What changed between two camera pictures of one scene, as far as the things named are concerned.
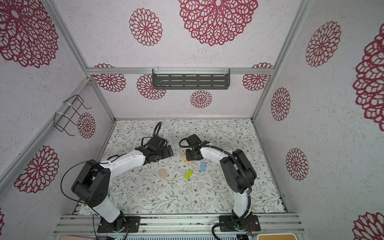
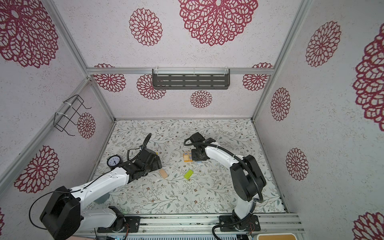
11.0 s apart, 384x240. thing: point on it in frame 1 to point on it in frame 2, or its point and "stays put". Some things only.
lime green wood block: [188, 174] stays put
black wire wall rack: [71, 107] stays put
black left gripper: [167, 153] to [157, 163]
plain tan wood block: [163, 173] stays put
